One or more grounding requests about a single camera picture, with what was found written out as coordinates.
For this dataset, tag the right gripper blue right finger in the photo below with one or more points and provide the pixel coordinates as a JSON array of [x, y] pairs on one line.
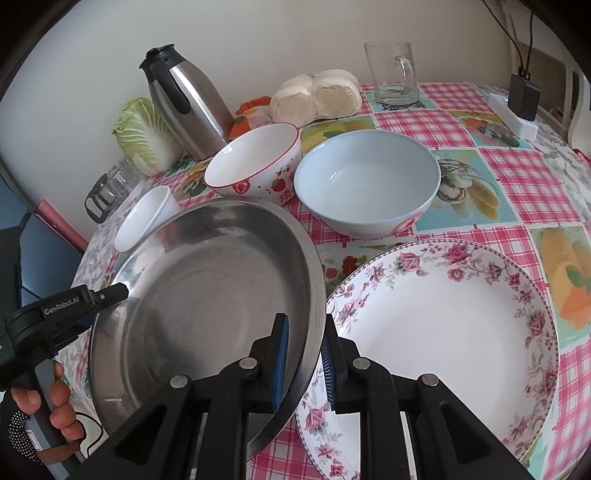
[[330, 344]]

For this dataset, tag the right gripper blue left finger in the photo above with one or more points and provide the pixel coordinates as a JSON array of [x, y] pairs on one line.
[[278, 358]]

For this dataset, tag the stainless steel round plate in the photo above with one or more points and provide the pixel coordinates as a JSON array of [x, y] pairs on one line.
[[202, 288]]

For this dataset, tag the pink floral round plate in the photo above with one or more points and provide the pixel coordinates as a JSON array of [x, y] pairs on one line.
[[466, 313]]

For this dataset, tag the light blue bowl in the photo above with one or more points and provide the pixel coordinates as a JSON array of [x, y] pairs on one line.
[[368, 184]]

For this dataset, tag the strawberry pattern bowl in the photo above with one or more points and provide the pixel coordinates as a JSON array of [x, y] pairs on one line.
[[260, 164]]

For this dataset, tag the white square bowl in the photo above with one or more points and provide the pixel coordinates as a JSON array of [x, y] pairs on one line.
[[154, 208]]

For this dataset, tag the left hand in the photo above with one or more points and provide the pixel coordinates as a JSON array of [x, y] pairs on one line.
[[44, 399]]

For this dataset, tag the dark blue cabinet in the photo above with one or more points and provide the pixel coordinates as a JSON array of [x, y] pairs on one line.
[[48, 262]]

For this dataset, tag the pink foam board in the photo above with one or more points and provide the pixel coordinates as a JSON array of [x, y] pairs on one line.
[[47, 214]]

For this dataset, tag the drinking glass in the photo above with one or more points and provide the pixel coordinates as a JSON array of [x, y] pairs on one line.
[[124, 177]]

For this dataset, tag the orange snack packet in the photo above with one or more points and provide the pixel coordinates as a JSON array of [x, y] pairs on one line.
[[251, 115]]

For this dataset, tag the napa cabbage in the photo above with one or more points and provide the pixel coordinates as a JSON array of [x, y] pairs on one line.
[[145, 139]]

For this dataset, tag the stainless steel thermos jug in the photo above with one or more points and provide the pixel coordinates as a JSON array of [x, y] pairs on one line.
[[188, 102]]

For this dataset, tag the bag of steamed buns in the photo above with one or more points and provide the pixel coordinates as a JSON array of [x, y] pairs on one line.
[[306, 98]]

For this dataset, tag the clear glass mug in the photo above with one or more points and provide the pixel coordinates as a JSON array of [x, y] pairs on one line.
[[393, 71]]

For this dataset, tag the white power strip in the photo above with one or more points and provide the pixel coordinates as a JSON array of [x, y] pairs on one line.
[[524, 129]]

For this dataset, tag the black power adapter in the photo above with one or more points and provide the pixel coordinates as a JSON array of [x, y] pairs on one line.
[[524, 96]]

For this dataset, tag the white lattice chair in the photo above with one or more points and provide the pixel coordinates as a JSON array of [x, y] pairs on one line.
[[565, 91]]

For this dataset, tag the glass teapot black handle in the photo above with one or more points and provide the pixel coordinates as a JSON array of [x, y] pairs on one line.
[[102, 200]]

